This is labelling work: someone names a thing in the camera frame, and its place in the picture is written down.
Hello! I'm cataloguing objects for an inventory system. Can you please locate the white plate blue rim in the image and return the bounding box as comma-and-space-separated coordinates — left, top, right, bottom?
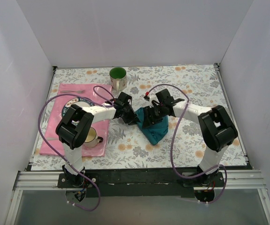
61, 97, 95, 117

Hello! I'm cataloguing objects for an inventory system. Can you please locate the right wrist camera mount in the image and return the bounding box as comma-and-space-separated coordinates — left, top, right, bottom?
143, 91, 160, 109

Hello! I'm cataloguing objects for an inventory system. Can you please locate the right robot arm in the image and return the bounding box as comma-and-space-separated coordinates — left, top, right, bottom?
142, 89, 238, 186

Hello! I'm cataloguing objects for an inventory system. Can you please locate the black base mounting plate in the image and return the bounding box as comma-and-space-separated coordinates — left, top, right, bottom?
57, 168, 224, 198

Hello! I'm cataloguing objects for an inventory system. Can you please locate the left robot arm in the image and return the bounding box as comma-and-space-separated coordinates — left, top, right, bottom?
55, 92, 139, 188

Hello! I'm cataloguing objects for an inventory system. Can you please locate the purple cable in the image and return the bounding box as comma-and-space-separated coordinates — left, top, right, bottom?
144, 83, 227, 204
38, 86, 116, 212

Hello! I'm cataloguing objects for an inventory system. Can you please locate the floral tablecloth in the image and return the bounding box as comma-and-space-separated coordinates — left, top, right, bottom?
31, 65, 248, 171

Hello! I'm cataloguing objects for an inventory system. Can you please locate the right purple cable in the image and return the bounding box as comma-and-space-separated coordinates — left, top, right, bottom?
144, 83, 227, 204

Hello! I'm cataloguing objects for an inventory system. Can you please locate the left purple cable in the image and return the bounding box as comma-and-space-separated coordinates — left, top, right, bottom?
38, 86, 116, 212

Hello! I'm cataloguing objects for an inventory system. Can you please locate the aluminium frame rail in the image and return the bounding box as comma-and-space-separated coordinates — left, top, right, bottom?
13, 167, 270, 224

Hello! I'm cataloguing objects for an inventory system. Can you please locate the silver fork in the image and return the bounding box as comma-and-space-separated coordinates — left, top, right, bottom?
60, 90, 85, 94

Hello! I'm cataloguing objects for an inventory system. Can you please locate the cream enamel cup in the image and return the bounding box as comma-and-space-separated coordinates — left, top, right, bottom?
83, 127, 103, 148

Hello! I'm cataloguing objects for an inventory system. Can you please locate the green inside floral mug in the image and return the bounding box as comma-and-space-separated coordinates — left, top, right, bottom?
109, 67, 127, 92

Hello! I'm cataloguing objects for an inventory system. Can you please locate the teal cloth napkin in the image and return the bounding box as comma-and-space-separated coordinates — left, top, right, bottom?
135, 107, 169, 145

